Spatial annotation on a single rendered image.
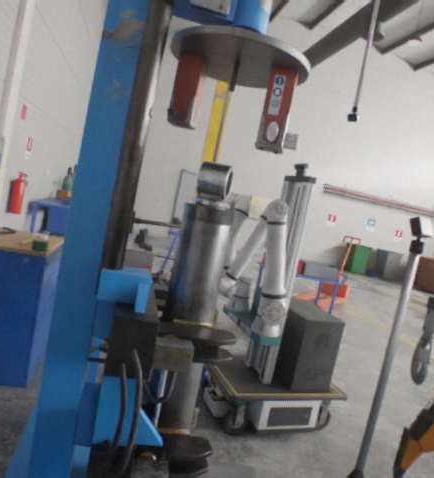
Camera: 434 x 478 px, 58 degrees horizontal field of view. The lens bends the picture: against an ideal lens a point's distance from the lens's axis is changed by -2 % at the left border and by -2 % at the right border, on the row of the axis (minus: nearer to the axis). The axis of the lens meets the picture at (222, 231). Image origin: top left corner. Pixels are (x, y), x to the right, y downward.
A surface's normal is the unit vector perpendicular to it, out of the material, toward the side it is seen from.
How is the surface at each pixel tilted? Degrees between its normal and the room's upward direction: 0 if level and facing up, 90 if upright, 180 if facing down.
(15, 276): 90
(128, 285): 90
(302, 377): 90
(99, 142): 90
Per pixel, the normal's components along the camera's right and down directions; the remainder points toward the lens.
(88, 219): 0.22, 0.12
